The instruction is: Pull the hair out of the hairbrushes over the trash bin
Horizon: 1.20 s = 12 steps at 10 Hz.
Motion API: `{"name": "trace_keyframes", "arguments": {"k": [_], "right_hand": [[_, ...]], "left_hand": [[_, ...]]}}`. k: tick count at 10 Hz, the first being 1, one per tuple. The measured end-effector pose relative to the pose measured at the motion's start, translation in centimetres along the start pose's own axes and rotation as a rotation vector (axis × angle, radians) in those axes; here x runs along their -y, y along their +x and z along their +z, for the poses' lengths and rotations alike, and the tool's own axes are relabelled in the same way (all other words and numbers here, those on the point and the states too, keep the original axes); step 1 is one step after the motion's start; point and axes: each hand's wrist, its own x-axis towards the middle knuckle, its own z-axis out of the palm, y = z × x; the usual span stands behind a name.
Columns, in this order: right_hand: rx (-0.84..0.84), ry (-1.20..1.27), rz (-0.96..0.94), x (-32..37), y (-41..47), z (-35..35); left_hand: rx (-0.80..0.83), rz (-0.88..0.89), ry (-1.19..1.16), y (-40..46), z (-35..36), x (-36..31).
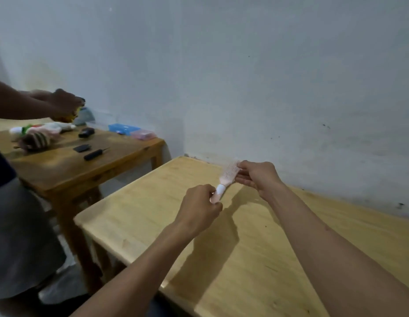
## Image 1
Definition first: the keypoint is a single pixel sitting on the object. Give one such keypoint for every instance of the person's left forearm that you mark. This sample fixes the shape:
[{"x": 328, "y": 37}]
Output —
[{"x": 138, "y": 277}]

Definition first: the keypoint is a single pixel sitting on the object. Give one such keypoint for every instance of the yellow object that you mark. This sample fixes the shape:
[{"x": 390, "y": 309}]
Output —
[{"x": 72, "y": 115}]

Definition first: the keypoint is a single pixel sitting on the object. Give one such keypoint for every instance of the white green red plush toy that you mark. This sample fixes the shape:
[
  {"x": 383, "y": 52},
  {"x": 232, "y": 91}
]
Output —
[{"x": 42, "y": 128}]

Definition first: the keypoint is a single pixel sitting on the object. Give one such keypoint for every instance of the flat black card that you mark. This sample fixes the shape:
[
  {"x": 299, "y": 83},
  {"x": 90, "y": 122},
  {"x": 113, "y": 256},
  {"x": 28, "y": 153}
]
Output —
[{"x": 82, "y": 148}]

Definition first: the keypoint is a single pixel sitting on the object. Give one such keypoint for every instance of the person's right forearm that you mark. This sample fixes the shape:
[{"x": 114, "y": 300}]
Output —
[{"x": 330, "y": 254}]

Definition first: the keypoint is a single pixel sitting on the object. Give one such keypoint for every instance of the person's left thumb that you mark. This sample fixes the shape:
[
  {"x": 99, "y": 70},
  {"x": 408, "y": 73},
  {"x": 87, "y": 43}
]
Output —
[{"x": 215, "y": 207}]

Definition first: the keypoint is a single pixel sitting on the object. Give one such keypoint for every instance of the blue plastic box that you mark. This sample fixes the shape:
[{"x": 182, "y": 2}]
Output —
[{"x": 123, "y": 128}]

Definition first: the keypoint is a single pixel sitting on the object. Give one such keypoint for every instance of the person's right hand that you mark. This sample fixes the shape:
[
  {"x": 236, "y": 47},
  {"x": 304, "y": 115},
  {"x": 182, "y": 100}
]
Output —
[{"x": 262, "y": 176}]

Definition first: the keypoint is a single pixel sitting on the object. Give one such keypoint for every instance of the pink plastic box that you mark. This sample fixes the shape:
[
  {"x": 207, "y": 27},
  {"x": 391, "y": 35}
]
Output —
[{"x": 143, "y": 134}]

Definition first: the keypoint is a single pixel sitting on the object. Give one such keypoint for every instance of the pink hairbrush with white band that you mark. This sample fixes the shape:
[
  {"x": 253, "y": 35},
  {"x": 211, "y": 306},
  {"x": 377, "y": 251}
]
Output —
[{"x": 229, "y": 176}]

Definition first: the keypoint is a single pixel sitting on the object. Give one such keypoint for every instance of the person's left hand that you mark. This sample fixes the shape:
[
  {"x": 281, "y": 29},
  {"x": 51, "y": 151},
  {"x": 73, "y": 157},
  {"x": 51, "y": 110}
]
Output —
[{"x": 194, "y": 211}]

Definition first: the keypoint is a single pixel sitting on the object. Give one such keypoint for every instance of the striped brown plush toy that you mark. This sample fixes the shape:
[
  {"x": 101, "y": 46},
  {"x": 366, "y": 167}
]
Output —
[{"x": 36, "y": 141}]

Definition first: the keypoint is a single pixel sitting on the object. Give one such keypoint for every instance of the another person's forearm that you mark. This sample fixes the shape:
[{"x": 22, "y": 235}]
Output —
[{"x": 19, "y": 102}]

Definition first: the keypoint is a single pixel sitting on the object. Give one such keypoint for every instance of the person's right thumb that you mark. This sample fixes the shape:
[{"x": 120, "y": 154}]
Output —
[{"x": 246, "y": 165}]

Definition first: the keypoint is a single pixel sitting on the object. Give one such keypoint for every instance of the brown wooden table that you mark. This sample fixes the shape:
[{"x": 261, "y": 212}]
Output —
[{"x": 75, "y": 168}]

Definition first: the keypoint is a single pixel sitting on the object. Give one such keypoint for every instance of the small black device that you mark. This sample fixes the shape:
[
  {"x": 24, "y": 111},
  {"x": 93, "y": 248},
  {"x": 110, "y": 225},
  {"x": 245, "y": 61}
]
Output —
[{"x": 86, "y": 132}]

